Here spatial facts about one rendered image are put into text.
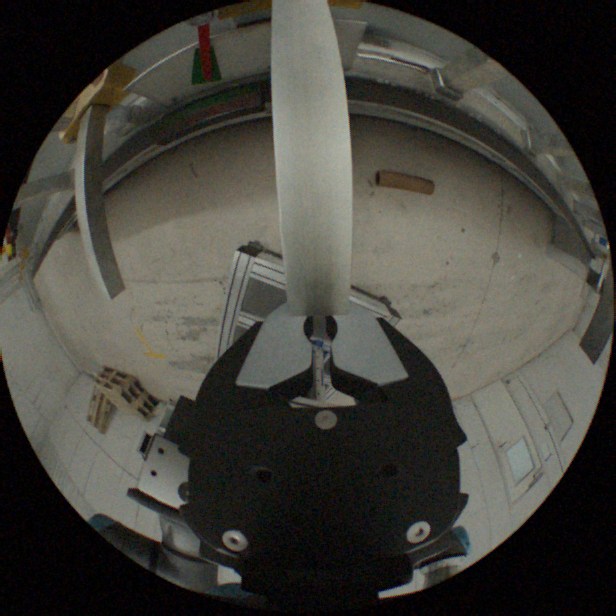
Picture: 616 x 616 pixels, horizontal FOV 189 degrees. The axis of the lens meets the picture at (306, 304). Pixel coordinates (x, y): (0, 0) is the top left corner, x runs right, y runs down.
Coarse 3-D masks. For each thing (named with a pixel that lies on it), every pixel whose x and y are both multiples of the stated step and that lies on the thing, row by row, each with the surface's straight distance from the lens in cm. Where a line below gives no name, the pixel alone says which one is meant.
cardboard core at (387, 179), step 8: (376, 176) 99; (384, 176) 93; (392, 176) 95; (400, 176) 97; (408, 176) 100; (376, 184) 98; (384, 184) 94; (392, 184) 95; (400, 184) 97; (408, 184) 98; (416, 184) 100; (424, 184) 103; (432, 184) 106; (424, 192) 105; (432, 192) 107
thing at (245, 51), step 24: (264, 24) 25; (336, 24) 25; (360, 24) 25; (192, 48) 27; (216, 48) 27; (240, 48) 27; (264, 48) 28; (144, 72) 30; (168, 72) 30; (240, 72) 31; (264, 72) 32; (144, 96) 33; (168, 96) 34
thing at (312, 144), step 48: (288, 0) 17; (288, 48) 11; (336, 48) 11; (288, 96) 9; (336, 96) 9; (288, 144) 8; (336, 144) 8; (288, 192) 8; (336, 192) 8; (288, 240) 8; (336, 240) 8; (288, 288) 9; (336, 288) 9
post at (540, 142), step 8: (536, 136) 54; (544, 136) 53; (552, 136) 53; (560, 136) 52; (536, 144) 53; (544, 144) 53; (552, 144) 52; (560, 144) 51; (568, 144) 51; (536, 152) 56; (544, 152) 55; (552, 152) 54; (560, 152) 52; (568, 152) 51
